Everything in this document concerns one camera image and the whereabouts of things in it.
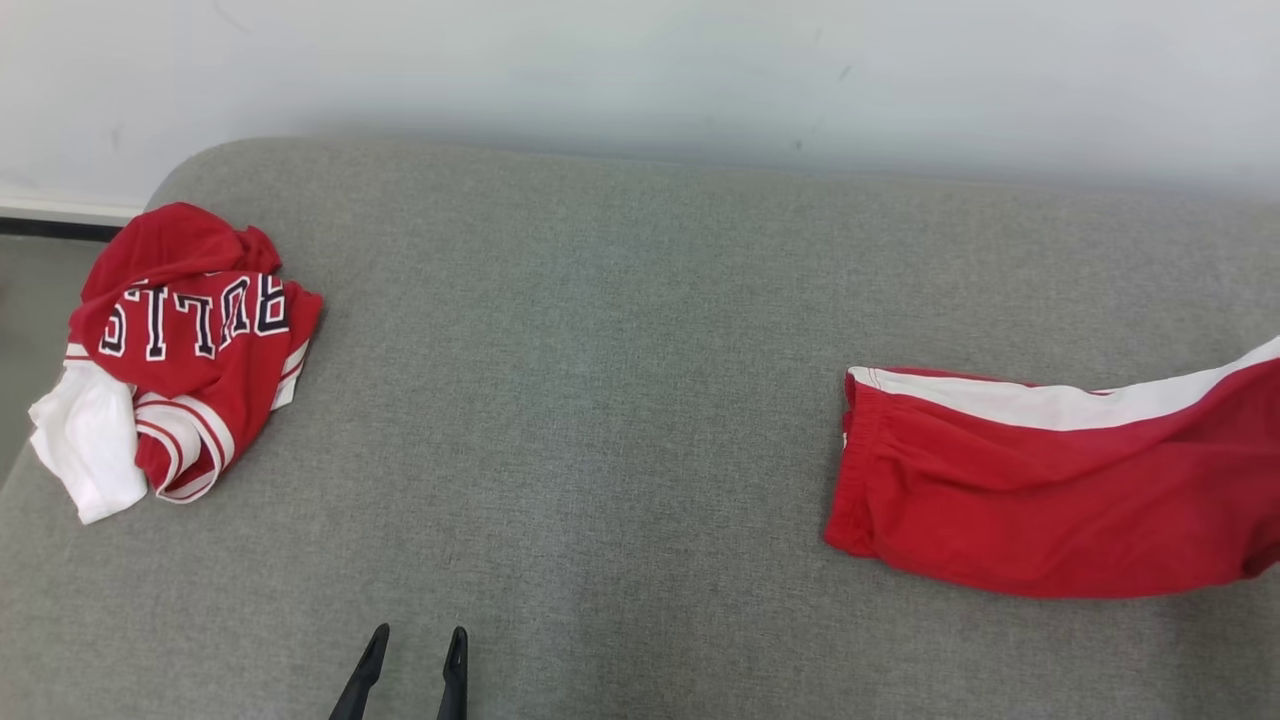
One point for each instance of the black and white baseboard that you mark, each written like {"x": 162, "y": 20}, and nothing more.
{"x": 60, "y": 220}

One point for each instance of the red Bulls jersey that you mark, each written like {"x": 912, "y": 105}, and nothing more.
{"x": 190, "y": 360}

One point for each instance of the red shorts with white stripe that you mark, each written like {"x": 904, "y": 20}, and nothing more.
{"x": 1040, "y": 500}

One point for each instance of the grey fabric sofa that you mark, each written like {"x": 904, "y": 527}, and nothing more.
{"x": 560, "y": 420}

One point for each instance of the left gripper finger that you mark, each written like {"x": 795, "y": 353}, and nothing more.
{"x": 454, "y": 680}
{"x": 362, "y": 680}

